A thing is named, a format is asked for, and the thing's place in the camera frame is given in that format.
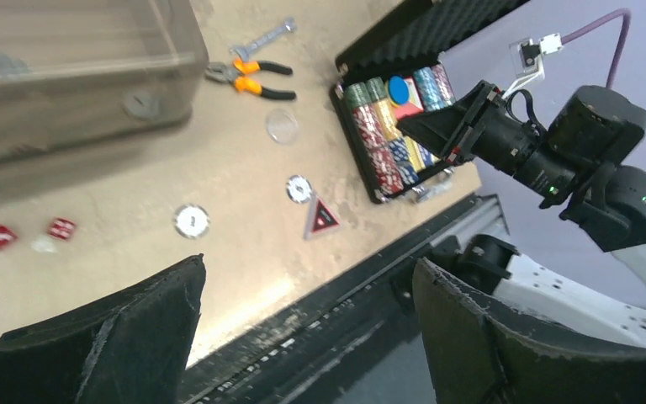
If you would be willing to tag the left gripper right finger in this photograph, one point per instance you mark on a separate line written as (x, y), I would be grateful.
(479, 350)

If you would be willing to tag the translucent brown storage box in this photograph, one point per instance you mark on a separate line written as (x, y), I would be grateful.
(76, 72)

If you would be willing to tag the red green chip row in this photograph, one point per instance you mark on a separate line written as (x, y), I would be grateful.
(371, 134)

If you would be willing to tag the blue round button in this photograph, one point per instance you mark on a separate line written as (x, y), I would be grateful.
(398, 91)

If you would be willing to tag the black metal table frame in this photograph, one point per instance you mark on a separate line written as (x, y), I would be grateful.
(341, 330)

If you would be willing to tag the red triangle dealer marker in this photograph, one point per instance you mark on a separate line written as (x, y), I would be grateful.
(320, 219)

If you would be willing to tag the white poker chip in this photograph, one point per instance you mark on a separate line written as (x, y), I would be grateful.
(299, 189)
(191, 221)

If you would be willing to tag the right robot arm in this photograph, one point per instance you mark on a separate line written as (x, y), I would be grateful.
(576, 163)

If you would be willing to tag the orange black pliers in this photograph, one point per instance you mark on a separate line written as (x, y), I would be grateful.
(237, 74)

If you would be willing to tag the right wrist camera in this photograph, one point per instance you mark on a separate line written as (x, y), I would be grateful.
(527, 56)

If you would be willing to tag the white poker chip right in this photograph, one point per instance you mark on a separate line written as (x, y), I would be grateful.
(299, 189)

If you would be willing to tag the yellow green chip row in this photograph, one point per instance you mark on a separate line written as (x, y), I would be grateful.
(395, 128)

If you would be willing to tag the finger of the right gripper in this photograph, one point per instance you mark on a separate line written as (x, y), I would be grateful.
(449, 133)

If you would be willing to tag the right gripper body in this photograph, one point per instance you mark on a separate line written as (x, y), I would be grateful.
(488, 133)

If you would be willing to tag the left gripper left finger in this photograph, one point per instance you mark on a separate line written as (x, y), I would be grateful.
(128, 347)

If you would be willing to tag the black poker case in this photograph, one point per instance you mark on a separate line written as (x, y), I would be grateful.
(393, 71)

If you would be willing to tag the clear round disc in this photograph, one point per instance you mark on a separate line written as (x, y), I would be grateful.
(282, 127)

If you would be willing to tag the light blue chip row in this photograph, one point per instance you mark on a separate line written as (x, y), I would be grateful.
(430, 94)

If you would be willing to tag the purple chip row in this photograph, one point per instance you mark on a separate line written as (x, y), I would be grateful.
(443, 84)

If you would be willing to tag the white poker chip left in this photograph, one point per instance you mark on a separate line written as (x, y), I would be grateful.
(191, 221)

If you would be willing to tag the silver wrench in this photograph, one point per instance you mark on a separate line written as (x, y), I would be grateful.
(244, 52)

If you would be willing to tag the red card deck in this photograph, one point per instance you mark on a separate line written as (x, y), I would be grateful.
(414, 106)

